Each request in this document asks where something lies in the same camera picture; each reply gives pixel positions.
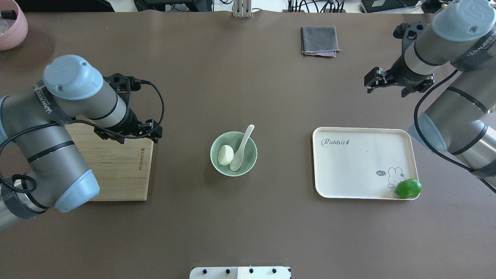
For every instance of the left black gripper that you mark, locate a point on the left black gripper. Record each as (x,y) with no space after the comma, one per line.
(132,119)

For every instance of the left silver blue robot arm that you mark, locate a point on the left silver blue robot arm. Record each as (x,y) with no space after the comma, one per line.
(70,91)

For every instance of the grey folded cloth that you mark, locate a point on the grey folded cloth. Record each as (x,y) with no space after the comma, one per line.
(319,41)

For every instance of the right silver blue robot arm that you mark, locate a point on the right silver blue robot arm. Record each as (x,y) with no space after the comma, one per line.
(452,62)

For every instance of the bamboo cutting board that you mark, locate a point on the bamboo cutting board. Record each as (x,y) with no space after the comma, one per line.
(122,170)

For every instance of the green lime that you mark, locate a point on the green lime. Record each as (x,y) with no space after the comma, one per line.
(409,188)

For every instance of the white ceramic soup spoon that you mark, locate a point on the white ceramic soup spoon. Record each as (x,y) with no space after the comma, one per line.
(236,162)

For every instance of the mint green bowl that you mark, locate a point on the mint green bowl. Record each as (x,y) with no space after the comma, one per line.
(233,139)

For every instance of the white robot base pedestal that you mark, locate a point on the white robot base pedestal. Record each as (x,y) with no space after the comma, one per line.
(241,272)

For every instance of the cream rabbit serving tray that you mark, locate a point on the cream rabbit serving tray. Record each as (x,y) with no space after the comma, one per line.
(354,162)

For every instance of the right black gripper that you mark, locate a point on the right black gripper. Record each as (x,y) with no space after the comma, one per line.
(399,73)

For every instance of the aluminium frame post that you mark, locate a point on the aluminium frame post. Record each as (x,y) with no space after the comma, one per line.
(242,8)

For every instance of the pink bowl with ice cubes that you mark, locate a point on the pink bowl with ice cubes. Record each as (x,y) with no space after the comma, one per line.
(17,31)

